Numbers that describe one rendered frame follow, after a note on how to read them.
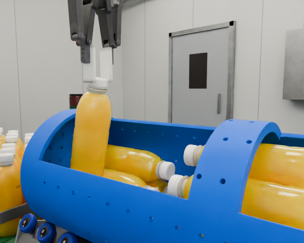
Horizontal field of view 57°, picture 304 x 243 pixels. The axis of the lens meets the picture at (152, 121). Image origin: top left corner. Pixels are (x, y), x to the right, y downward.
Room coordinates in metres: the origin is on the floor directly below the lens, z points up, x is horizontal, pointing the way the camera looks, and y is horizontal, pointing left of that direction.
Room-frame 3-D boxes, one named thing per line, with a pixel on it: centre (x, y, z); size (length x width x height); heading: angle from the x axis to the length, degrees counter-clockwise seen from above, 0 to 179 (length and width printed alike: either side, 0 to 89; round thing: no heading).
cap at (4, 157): (0.72, 0.39, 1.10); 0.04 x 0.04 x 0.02
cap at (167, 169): (0.60, -0.03, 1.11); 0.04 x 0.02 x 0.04; 144
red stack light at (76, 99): (1.24, 0.33, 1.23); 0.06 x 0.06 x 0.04
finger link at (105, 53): (0.58, 0.09, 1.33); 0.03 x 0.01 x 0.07; 53
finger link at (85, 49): (0.53, 0.13, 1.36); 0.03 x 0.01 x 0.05; 143
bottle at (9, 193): (0.72, 0.39, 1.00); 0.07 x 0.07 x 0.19
